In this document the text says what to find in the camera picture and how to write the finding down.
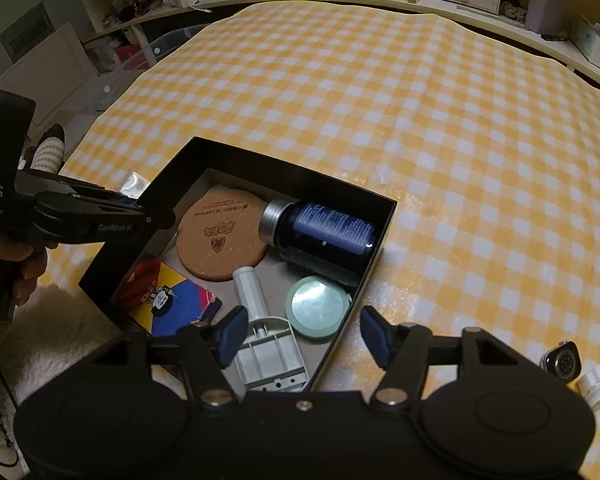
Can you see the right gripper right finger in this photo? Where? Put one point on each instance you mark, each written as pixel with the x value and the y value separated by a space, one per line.
pixel 378 335

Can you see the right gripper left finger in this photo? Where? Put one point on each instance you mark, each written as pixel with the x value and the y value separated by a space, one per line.
pixel 231 333

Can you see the white plastic tool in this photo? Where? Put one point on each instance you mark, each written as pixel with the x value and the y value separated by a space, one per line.
pixel 269 359

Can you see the mint green round compact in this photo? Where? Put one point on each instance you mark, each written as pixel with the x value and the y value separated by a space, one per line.
pixel 316 307

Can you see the colourful card pack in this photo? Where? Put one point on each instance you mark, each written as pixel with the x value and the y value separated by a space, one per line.
pixel 161 300

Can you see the round cork coaster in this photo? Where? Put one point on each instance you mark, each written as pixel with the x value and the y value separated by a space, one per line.
pixel 220 234

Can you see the dark blue bottle silver cap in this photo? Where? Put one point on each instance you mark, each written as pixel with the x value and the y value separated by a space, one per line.
pixel 319 239

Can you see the black storage box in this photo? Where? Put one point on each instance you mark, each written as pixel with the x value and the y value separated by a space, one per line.
pixel 201 164

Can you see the smart watch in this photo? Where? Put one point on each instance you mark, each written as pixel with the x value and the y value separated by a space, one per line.
pixel 562 362

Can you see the person left hand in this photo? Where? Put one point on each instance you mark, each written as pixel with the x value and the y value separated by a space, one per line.
pixel 31 265

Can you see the striped sock foot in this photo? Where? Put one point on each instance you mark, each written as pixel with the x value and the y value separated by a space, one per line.
pixel 49 155

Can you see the clear plastic wrapper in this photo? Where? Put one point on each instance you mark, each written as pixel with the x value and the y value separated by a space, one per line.
pixel 132 185

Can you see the pink board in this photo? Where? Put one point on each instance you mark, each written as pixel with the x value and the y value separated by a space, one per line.
pixel 50 73

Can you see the tissue box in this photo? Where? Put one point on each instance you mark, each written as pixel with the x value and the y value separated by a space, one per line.
pixel 586 37

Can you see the lilac box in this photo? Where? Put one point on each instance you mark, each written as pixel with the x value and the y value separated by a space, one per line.
pixel 545 16

